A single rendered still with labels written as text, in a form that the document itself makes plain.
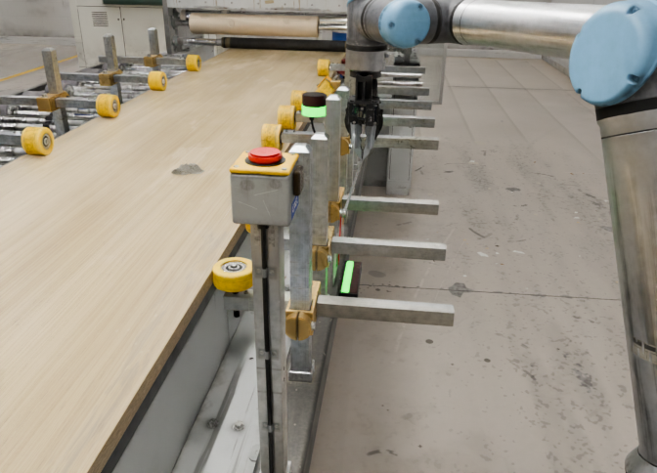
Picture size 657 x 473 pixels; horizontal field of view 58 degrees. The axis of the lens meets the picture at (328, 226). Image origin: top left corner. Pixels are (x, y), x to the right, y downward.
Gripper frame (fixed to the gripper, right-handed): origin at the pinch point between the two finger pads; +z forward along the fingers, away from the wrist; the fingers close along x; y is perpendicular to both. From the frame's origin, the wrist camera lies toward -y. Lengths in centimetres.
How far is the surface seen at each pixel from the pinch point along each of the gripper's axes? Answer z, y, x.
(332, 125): -5.8, -2.1, -7.6
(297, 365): 28, 48, -8
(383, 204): 15.8, -6.3, 5.8
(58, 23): 66, -845, -559
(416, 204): 15.3, -6.3, 14.1
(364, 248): 16.5, 18.7, 2.2
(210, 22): -5, -234, -108
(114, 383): 11, 76, -29
